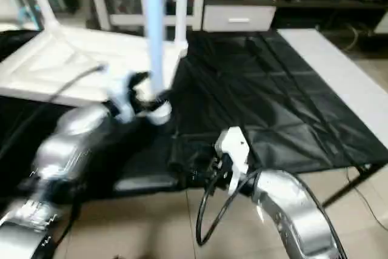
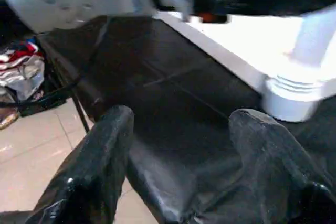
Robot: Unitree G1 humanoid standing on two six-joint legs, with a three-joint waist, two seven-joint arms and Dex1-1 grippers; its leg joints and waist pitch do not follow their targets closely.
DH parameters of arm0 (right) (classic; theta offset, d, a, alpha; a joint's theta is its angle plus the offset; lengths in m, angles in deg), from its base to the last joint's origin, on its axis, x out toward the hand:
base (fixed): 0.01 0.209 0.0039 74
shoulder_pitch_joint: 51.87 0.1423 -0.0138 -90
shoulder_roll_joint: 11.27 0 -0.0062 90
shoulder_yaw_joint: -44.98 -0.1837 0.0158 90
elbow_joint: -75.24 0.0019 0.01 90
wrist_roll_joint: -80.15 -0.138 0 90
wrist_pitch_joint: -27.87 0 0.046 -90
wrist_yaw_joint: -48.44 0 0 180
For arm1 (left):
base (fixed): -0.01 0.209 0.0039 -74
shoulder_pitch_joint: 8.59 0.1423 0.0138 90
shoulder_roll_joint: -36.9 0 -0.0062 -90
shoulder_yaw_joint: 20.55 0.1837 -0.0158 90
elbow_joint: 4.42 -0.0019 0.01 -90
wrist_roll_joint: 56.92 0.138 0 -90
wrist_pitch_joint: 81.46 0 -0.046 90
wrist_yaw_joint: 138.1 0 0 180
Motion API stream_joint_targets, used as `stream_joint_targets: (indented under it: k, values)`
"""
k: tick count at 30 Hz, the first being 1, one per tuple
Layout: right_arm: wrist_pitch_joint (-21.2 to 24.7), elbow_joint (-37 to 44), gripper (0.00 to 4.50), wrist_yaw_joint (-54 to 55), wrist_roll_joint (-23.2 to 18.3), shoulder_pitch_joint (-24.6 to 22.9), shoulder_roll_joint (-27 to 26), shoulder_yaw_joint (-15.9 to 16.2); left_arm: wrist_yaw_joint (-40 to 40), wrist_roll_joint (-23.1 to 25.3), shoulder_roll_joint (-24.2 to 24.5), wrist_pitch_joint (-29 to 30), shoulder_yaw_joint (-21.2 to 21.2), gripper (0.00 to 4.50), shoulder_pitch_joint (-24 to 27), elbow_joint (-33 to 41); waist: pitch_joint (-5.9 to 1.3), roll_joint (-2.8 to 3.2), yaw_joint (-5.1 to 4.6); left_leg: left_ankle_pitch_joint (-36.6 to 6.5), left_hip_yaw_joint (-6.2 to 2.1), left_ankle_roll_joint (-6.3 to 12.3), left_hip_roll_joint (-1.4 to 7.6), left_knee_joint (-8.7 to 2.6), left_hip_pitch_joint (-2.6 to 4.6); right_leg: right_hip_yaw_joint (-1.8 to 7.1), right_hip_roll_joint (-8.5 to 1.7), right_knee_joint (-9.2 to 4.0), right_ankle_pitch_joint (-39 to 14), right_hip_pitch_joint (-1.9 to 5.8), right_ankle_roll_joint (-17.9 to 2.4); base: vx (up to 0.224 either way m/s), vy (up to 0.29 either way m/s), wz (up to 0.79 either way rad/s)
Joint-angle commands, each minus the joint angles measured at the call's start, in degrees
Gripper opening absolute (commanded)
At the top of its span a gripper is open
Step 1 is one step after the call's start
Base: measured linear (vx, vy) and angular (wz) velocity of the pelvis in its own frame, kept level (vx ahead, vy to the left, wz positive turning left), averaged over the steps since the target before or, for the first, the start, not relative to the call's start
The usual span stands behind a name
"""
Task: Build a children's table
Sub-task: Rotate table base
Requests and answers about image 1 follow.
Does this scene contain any white plastic table top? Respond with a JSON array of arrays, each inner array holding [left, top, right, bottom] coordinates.
[[0, 25, 190, 119]]

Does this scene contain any black work mat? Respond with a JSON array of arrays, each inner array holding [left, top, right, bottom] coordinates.
[[0, 27, 388, 199]]

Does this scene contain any white drawer unit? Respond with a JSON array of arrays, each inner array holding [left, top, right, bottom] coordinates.
[[202, 4, 277, 33]]

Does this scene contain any black tripod leg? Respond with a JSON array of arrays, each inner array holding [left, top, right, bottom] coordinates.
[[320, 161, 388, 209]]

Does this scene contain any white low cabinet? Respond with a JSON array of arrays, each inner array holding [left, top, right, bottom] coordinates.
[[373, 15, 388, 35]]

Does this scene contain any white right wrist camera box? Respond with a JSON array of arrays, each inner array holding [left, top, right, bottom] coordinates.
[[215, 126, 251, 182]]

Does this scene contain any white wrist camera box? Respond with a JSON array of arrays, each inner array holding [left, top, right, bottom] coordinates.
[[99, 67, 138, 124], [215, 126, 251, 182]]

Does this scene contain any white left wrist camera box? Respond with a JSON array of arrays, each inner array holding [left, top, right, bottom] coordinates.
[[99, 67, 138, 124]]

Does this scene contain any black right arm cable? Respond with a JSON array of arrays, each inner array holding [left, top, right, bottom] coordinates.
[[194, 170, 263, 249]]

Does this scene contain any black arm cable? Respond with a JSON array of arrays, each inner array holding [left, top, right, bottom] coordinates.
[[194, 170, 263, 249], [0, 64, 107, 146]]

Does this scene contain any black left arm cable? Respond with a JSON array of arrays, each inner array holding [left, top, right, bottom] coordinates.
[[0, 64, 107, 146]]

